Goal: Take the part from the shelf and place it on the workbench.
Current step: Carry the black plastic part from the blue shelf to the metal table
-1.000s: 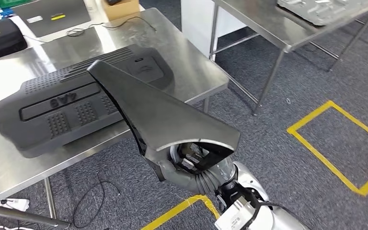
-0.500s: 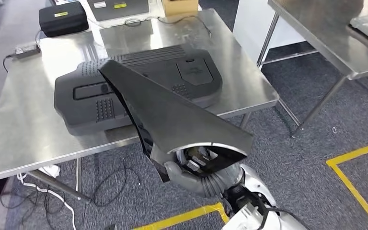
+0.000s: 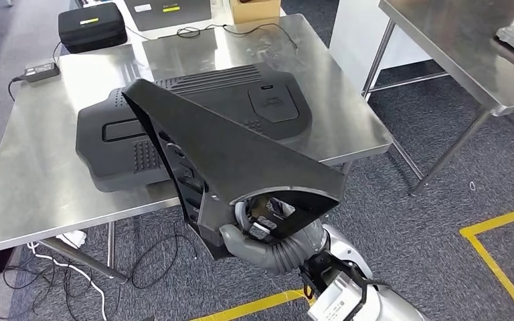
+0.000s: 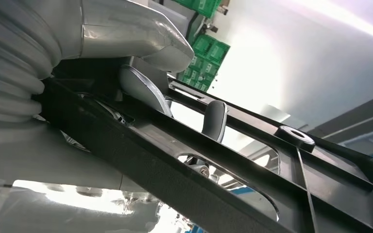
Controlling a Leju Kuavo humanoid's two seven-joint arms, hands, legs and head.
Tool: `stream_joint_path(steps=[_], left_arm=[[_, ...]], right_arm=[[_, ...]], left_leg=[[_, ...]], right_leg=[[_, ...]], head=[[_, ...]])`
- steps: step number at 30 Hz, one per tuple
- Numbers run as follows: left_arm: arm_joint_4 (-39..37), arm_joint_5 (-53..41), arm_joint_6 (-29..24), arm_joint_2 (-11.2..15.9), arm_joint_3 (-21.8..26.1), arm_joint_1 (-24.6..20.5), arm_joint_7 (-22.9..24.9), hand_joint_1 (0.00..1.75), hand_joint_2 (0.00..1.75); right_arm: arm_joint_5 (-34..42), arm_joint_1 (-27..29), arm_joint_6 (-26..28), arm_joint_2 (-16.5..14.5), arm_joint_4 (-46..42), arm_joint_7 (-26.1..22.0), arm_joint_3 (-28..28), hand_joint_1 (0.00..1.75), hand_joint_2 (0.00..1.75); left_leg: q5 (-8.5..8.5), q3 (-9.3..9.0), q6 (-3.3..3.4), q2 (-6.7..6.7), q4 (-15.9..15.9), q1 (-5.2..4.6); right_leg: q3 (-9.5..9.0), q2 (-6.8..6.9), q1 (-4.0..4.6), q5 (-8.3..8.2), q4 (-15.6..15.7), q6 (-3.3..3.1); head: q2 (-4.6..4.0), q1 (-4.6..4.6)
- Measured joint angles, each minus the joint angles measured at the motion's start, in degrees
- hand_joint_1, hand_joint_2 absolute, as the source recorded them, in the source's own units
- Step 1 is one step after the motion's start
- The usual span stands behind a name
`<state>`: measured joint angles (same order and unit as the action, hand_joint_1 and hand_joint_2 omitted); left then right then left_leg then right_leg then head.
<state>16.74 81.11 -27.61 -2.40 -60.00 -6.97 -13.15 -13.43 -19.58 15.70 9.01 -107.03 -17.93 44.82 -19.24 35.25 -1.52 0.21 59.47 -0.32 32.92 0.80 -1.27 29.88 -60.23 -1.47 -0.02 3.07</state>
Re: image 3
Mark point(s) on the white power strip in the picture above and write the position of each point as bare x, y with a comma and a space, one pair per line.
71, 239

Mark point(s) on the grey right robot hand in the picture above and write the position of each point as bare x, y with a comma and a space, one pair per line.
235, 241

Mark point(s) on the black plastic plate frame part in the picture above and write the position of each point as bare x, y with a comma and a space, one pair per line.
239, 164

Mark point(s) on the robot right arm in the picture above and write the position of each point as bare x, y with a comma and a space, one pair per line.
283, 259

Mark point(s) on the stainless steel table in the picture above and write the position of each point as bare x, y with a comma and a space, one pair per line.
452, 44

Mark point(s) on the cardboard box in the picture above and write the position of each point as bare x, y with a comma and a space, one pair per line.
254, 11

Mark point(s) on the black carry case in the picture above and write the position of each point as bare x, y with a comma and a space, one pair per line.
93, 33

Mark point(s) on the flat black case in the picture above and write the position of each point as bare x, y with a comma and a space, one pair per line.
168, 17

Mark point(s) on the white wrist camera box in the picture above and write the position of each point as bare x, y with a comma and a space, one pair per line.
337, 301

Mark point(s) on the white cabinet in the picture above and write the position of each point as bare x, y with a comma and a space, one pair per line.
359, 35

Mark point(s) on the black power adapter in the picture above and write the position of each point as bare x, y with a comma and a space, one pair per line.
42, 71

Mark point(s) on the stainless steel workbench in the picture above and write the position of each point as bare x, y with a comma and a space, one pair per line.
39, 177

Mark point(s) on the large black plastic cover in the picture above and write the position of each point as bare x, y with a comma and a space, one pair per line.
261, 106

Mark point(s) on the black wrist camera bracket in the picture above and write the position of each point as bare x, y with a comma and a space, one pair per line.
328, 270

